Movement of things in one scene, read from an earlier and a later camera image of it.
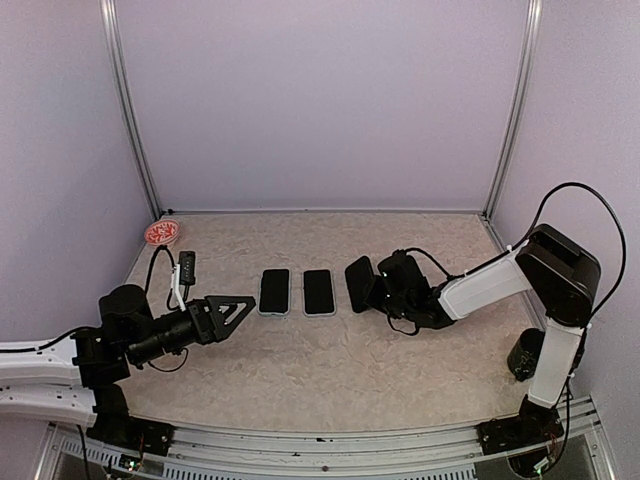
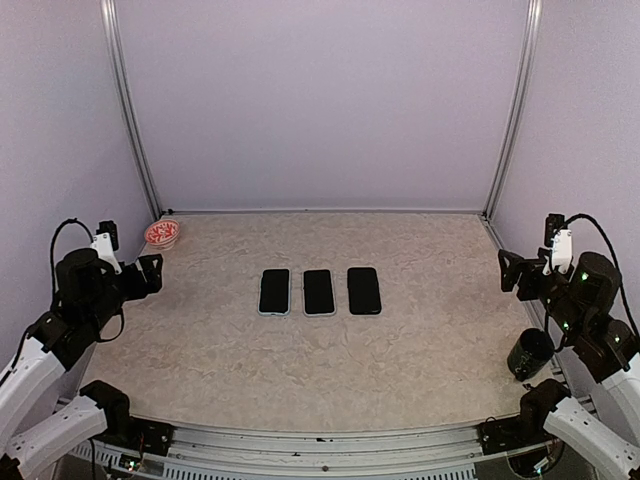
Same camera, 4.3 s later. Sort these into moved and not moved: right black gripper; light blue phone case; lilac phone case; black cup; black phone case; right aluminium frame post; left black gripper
Moved: right black gripper; left black gripper; black phone case
Not moved: light blue phone case; black cup; right aluminium frame post; lilac phone case
